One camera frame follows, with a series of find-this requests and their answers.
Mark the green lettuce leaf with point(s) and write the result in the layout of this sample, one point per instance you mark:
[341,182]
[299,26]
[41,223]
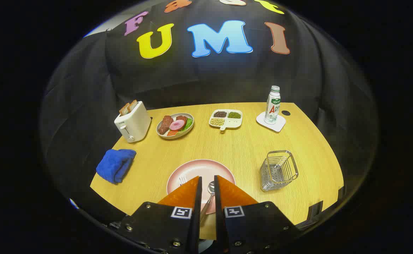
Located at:
[189,123]

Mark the black backdrop cloth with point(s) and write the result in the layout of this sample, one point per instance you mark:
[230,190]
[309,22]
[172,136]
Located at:
[210,77]

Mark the black table clamp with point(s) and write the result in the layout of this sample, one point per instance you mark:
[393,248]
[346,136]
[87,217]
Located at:
[314,210]
[341,194]

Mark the black table grommet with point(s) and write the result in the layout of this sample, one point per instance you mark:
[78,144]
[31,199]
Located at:
[286,113]

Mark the orange carrot slice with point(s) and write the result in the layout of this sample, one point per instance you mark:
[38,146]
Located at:
[172,133]

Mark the white square coaster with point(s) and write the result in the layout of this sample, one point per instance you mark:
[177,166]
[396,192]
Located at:
[275,126]

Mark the white toaster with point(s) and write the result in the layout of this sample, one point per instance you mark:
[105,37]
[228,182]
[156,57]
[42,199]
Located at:
[135,123]

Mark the pink round plate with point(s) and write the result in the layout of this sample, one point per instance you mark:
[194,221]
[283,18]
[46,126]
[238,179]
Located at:
[199,168]

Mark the long brown meat piece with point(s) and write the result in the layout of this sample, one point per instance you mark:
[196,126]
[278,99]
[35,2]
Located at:
[165,125]

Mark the white divided tray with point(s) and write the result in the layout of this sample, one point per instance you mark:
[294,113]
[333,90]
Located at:
[234,122]

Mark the white drink bottle green label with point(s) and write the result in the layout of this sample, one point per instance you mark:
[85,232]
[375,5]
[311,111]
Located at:
[272,106]

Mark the blue folded cloth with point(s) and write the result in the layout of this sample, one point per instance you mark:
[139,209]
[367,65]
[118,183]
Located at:
[114,165]

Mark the brown toast slice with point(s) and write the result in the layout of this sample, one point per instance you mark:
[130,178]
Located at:
[133,105]
[123,109]

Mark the short brown meat piece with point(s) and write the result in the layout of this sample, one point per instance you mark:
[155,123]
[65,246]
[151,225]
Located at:
[181,118]

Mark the pink ham slice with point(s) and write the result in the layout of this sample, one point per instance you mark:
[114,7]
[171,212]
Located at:
[177,125]

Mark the pile of black beans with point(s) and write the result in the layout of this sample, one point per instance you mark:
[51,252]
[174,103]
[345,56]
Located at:
[220,114]

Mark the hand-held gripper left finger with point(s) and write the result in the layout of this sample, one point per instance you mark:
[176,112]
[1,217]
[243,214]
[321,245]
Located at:
[196,211]

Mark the pile of green beans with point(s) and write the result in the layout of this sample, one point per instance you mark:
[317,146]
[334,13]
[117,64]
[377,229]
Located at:
[234,115]

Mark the white oval food plate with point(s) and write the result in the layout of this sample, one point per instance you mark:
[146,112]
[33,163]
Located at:
[188,131]

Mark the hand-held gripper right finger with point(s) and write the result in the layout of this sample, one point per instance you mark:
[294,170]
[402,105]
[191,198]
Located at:
[218,211]

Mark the pile of yellow soybeans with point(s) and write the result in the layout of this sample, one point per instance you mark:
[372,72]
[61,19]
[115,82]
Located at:
[217,122]

